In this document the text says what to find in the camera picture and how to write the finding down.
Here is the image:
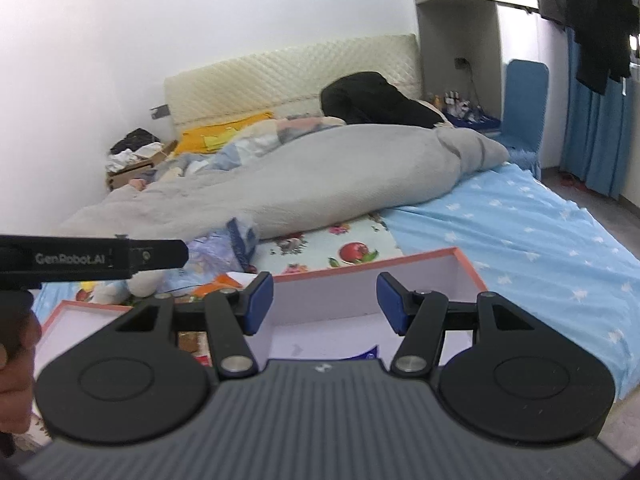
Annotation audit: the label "orange snack packet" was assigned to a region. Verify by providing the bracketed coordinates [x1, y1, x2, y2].
[191, 274, 244, 299]

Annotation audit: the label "blue noodle snack bag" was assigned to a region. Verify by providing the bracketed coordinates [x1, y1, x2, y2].
[346, 346, 378, 361]

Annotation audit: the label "person left hand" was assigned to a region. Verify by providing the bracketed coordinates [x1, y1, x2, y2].
[0, 312, 41, 434]

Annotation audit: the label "lavender nut snack bag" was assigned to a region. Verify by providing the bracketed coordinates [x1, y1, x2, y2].
[157, 218, 259, 296]

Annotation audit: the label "pink box lid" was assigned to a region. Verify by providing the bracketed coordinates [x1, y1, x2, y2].
[36, 301, 130, 362]

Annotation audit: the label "pink deep box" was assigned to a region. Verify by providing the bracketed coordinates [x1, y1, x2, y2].
[247, 247, 487, 366]

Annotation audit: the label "white blue plush toy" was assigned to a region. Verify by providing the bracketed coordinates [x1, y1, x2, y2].
[74, 270, 166, 304]

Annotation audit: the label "grey duvet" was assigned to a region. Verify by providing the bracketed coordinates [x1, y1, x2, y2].
[56, 125, 509, 242]

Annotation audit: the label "patterned quilt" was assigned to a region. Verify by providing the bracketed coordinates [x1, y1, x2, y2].
[128, 115, 346, 191]

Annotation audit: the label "cardboard box with clothes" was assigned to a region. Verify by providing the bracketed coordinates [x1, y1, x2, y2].
[105, 128, 178, 192]

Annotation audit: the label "yellow pillow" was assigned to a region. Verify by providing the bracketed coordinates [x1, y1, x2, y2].
[174, 112, 273, 155]

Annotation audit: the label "black clothing pile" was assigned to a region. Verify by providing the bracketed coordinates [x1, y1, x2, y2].
[320, 72, 445, 129]

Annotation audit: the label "blue chair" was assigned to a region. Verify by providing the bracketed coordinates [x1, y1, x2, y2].
[496, 60, 549, 180]

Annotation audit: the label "cream quilted headboard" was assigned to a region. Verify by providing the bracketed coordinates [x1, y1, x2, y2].
[164, 35, 422, 133]

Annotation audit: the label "blue curtain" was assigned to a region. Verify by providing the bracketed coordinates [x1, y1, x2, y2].
[560, 30, 639, 200]

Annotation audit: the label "grey wardrobe cabinet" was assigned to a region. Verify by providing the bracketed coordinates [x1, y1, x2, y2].
[414, 0, 539, 117]

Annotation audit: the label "hanging dark clothes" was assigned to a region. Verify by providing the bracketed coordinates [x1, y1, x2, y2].
[538, 0, 639, 96]

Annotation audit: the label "wall socket plate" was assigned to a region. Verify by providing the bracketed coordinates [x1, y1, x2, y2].
[150, 104, 171, 120]

